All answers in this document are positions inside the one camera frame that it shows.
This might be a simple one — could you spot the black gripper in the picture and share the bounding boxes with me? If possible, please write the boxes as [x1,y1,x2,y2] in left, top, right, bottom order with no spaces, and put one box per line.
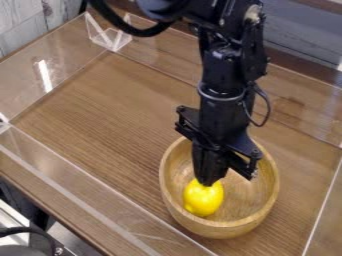
[175,83,263,186]

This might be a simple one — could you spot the yellow lemon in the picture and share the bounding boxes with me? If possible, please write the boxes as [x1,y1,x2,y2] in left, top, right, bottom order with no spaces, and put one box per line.
[183,179,224,217]

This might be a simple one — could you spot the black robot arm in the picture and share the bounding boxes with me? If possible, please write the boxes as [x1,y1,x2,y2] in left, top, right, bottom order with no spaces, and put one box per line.
[136,0,268,186]

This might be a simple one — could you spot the brown wooden bowl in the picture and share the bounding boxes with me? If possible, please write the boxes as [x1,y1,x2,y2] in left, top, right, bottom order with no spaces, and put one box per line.
[159,137,279,239]

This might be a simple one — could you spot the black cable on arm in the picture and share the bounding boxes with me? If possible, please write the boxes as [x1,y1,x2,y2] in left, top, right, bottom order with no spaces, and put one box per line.
[242,83,272,128]

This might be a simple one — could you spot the clear acrylic corner bracket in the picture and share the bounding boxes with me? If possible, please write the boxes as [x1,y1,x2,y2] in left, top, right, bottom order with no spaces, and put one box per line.
[84,12,132,53]

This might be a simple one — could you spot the black cable lower left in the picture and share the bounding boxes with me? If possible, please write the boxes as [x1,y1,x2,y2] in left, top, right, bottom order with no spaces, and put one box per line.
[0,226,57,256]

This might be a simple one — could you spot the thick black hose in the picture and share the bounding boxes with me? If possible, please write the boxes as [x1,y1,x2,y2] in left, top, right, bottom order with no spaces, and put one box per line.
[87,0,179,38]

